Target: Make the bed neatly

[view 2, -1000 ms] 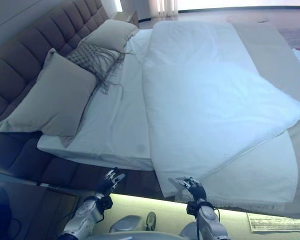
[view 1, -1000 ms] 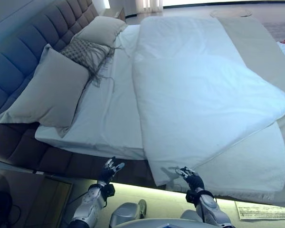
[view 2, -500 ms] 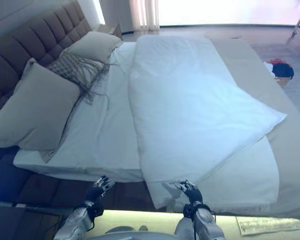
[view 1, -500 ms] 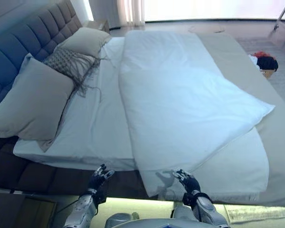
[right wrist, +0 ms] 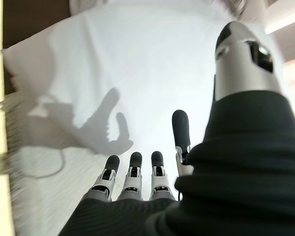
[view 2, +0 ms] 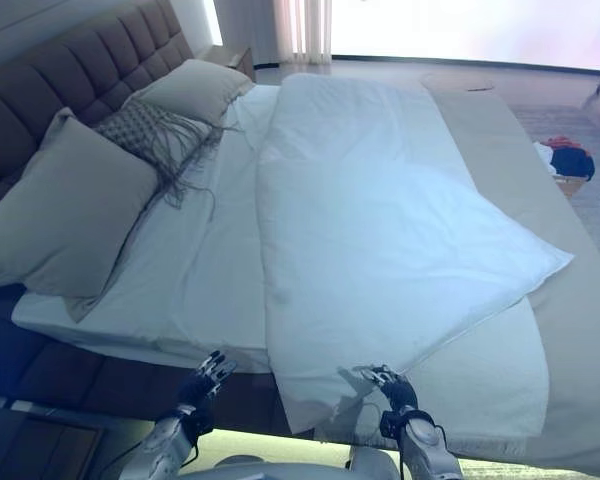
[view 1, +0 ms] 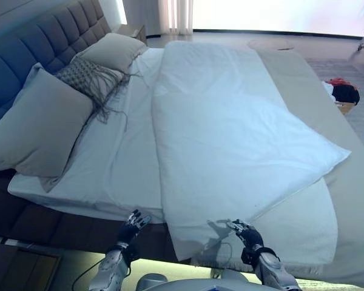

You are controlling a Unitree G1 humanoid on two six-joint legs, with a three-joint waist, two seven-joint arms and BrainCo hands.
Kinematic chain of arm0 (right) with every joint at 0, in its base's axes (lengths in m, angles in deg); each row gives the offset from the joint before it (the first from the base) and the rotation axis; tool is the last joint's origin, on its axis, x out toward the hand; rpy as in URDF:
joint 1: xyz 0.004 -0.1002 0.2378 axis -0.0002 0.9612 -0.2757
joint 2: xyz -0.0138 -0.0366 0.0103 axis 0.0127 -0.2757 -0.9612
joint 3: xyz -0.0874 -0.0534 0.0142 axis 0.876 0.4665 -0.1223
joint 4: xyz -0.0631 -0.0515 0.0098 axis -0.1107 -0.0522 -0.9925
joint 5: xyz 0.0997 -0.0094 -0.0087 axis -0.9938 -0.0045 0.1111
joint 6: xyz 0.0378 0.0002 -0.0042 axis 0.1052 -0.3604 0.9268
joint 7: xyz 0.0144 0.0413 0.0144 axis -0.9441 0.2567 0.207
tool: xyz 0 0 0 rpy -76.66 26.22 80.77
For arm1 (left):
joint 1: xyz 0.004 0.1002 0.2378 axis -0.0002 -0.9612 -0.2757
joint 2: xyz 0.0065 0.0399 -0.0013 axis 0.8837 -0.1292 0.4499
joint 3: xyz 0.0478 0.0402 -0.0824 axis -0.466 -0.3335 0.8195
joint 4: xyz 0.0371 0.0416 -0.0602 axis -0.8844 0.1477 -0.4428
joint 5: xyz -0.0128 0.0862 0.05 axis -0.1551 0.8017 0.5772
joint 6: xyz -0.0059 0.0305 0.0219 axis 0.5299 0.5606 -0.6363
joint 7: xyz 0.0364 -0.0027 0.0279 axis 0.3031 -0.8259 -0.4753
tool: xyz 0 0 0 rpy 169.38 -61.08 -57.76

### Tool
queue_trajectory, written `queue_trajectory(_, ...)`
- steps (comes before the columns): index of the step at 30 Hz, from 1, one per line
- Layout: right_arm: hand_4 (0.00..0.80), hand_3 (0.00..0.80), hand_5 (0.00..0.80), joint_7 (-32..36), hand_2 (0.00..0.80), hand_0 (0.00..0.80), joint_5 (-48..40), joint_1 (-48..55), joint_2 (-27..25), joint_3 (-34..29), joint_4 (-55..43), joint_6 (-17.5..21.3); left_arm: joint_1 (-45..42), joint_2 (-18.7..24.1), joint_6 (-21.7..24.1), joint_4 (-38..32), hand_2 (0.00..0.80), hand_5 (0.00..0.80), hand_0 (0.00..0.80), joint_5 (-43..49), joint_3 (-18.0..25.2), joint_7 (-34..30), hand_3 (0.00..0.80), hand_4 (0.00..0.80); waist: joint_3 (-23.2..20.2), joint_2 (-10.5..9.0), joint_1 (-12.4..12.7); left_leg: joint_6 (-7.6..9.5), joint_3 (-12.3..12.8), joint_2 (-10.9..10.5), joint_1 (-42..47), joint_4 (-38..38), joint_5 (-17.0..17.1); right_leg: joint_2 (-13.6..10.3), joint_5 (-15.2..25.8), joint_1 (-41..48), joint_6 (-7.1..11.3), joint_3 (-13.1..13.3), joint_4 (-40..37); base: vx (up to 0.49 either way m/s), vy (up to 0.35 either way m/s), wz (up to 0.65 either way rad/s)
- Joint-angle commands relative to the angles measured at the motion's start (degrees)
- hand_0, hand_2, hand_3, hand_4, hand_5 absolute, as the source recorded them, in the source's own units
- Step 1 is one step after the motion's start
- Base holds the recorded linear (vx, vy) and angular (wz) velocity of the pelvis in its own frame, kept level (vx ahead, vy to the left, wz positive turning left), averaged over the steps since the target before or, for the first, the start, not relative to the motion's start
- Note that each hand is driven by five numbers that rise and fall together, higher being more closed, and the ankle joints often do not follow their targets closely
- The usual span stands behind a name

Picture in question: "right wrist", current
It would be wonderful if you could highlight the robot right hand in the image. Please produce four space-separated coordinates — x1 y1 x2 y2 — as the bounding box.
59 21 295 236

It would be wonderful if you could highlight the white duvet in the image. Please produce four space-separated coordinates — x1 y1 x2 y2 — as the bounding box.
1 0 286 236

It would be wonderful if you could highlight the grey fringed knitted cushion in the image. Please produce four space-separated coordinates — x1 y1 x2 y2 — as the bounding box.
211 0 252 22

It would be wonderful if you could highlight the brown bed frame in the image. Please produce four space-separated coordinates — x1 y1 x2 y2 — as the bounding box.
2 0 73 98

